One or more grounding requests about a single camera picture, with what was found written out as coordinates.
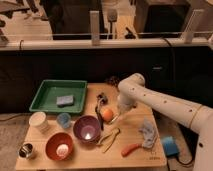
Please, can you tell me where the orange yellow ball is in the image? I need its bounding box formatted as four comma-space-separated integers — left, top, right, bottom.
101, 108, 114, 122

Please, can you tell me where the metal fork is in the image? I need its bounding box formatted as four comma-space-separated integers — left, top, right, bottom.
108, 115, 119, 124

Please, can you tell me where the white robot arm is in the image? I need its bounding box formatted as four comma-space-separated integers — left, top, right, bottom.
117, 73, 213, 171

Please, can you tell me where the dark grape bunch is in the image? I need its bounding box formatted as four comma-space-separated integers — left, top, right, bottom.
105, 76, 120, 88

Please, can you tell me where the blue sponge in tray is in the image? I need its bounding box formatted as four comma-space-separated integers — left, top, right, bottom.
56, 95, 74, 106

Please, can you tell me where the purple bowl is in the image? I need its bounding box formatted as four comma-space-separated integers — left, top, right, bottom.
73, 115, 101, 143

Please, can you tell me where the green plastic tray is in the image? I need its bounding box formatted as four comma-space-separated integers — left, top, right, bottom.
29, 80, 87, 115

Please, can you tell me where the blue small cup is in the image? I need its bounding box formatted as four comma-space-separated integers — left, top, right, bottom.
56, 113, 71, 129

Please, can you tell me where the light blue cloth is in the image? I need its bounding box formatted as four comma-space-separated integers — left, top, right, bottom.
139, 119, 157, 149

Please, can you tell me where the white paper cup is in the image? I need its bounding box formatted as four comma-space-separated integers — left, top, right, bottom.
29, 112, 49, 132

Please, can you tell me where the red bowl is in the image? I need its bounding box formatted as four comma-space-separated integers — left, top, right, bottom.
45, 132, 73, 161

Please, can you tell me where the small metal cup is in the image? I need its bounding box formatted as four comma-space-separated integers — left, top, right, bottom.
18, 143, 36, 159

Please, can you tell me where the black handled kitchen tool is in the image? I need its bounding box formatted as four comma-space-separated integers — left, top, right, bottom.
95, 93, 108, 129

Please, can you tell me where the white horizontal rail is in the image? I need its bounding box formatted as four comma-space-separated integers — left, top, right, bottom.
0, 37, 209, 52

